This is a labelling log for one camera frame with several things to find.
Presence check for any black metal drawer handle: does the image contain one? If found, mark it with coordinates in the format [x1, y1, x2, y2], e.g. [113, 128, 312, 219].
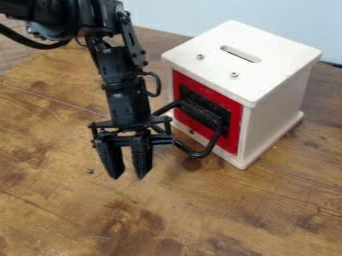
[153, 94, 231, 158]

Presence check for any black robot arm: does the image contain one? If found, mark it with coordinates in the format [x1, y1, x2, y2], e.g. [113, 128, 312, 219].
[0, 0, 172, 179]

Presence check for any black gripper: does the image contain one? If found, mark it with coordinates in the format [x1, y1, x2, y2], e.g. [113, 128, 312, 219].
[89, 78, 173, 179]

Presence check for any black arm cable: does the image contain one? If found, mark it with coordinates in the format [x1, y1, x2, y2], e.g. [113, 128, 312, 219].
[138, 71, 162, 98]

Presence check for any white wooden box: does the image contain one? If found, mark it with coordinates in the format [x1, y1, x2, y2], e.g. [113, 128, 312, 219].
[161, 20, 321, 169]

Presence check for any red drawer front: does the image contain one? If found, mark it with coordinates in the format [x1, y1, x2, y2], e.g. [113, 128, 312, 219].
[172, 71, 243, 154]

